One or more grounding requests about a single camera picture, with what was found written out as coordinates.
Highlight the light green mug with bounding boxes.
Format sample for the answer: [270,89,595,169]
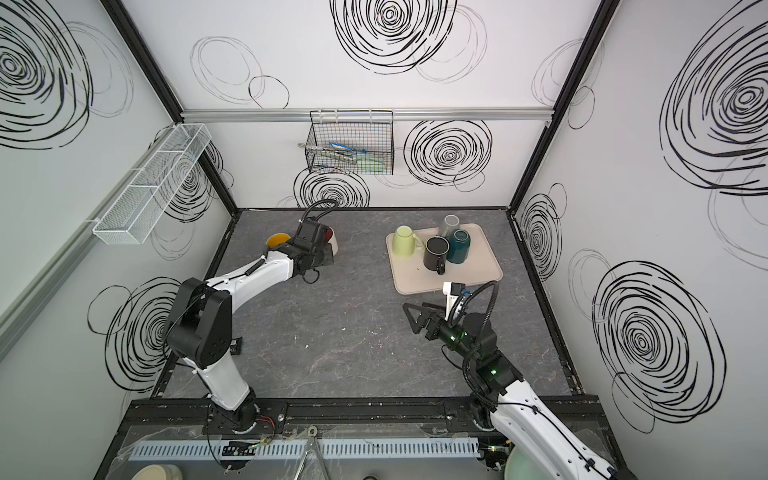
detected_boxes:
[392,225,424,258]

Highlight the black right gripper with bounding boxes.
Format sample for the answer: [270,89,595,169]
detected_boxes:
[404,303,482,366]

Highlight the blue butterfly mug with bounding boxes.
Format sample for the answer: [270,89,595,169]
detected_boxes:
[266,233,291,250]

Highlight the small black label plate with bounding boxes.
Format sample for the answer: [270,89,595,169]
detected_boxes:
[229,337,243,356]

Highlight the dark green mug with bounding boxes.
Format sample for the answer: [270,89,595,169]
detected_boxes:
[446,229,471,264]

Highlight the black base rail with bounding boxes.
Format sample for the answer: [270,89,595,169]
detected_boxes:
[118,395,610,433]

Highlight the white mesh wall shelf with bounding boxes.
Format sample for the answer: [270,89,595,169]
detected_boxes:
[92,124,211,245]

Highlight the white cable duct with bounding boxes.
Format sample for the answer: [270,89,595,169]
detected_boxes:
[128,437,481,462]

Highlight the light green plate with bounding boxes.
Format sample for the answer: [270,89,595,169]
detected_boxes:
[504,447,535,480]

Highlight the utensils in basket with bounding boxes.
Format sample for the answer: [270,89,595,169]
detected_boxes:
[297,142,388,174]

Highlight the black wire basket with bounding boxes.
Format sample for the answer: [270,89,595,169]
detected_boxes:
[304,109,395,175]

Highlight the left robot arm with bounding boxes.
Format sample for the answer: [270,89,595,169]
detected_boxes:
[164,199,339,434]

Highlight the cream round object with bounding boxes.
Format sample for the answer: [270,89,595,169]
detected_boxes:
[131,464,183,480]

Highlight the beige plastic tray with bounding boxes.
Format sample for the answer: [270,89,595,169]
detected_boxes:
[385,223,503,295]

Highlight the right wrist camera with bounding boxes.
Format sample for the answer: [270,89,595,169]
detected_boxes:
[442,282,470,322]

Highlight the grey mug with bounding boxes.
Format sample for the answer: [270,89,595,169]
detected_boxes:
[438,214,460,239]

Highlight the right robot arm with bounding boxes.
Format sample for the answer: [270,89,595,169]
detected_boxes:
[403,281,620,479]

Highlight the black mug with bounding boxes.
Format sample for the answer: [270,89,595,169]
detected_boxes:
[423,236,450,275]

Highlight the white mug red inside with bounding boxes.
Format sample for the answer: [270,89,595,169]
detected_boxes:
[326,228,339,257]

